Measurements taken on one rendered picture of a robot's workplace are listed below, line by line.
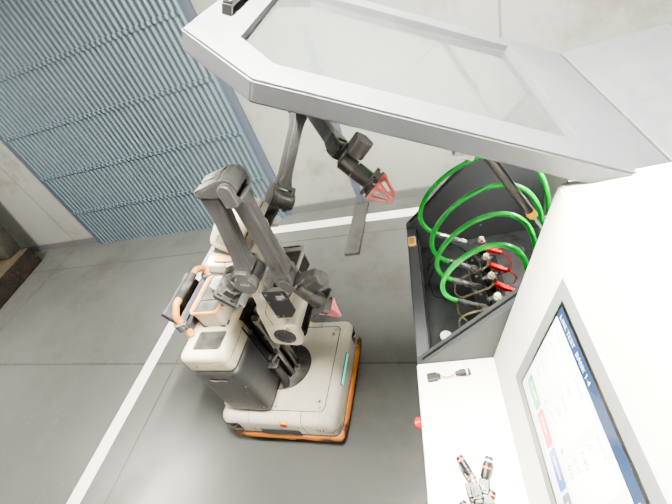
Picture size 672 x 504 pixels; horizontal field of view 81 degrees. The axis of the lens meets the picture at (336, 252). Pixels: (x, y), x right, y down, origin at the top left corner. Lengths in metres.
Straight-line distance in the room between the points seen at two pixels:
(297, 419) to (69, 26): 3.14
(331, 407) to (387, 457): 0.38
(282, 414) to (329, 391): 0.26
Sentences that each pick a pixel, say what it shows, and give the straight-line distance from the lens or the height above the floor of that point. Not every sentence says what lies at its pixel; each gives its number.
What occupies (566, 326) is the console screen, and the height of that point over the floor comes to 1.40.
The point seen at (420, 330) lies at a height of 0.95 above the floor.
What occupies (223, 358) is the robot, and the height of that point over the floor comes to 0.79.
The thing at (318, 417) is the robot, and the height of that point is 0.28.
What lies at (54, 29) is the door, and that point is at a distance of 3.90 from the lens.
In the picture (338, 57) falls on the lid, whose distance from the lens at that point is 0.92.
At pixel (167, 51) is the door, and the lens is 3.42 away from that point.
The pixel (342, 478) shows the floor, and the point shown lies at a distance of 2.25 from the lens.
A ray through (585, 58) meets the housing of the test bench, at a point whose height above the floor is 1.50.
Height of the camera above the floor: 2.05
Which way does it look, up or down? 40 degrees down
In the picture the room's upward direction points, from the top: 23 degrees counter-clockwise
